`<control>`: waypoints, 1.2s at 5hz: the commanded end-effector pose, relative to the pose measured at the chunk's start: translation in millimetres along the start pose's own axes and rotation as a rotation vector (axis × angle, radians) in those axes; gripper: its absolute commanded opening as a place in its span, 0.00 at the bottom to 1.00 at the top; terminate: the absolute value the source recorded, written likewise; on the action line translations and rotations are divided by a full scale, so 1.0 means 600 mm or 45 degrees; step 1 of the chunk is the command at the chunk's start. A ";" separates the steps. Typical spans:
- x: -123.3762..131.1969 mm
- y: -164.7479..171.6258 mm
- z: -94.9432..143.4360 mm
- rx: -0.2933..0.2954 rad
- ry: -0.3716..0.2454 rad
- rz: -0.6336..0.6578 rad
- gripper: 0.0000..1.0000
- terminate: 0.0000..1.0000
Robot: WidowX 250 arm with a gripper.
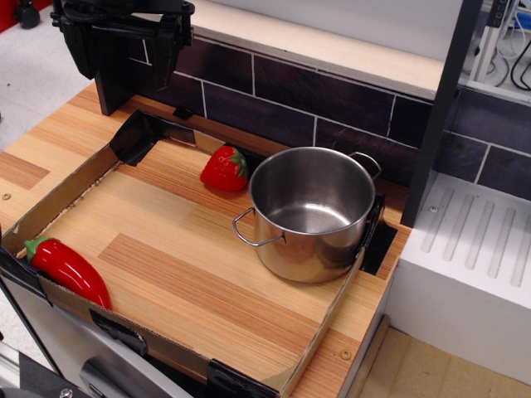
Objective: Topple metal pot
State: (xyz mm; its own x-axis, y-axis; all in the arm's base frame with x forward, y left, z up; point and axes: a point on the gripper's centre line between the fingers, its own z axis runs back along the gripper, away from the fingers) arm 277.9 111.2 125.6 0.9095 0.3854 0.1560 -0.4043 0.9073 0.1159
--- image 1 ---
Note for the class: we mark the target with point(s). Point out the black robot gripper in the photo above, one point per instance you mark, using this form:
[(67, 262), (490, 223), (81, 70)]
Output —
[(166, 25)]

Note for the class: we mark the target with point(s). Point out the cardboard fence with black tape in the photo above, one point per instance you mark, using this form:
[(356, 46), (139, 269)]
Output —
[(187, 295)]

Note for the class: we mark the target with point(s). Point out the red toy strawberry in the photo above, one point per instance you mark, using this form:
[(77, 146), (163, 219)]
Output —
[(226, 170)]

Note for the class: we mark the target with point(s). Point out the red toy chili pepper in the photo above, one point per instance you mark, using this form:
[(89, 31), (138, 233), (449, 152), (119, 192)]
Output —
[(66, 267)]

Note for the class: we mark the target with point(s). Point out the stainless steel pot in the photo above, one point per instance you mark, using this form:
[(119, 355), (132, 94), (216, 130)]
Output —
[(310, 207)]

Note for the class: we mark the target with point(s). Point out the black left support board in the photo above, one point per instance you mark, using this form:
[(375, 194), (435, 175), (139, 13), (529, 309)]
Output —
[(113, 78)]

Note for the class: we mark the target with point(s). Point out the dark grey vertical post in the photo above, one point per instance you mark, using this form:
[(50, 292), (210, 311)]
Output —
[(430, 153)]

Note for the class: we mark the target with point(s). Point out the white dish drainer block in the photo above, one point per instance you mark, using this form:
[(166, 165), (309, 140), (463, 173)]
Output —
[(462, 283)]

